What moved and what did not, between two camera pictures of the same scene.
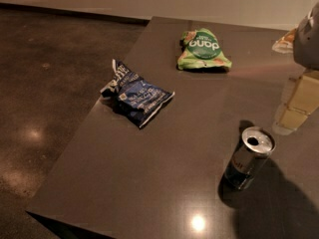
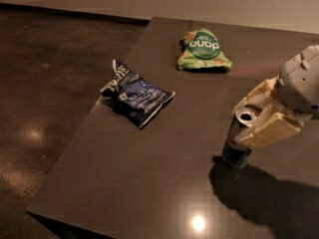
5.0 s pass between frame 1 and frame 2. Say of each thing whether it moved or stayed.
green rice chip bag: stayed
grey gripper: moved
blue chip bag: stayed
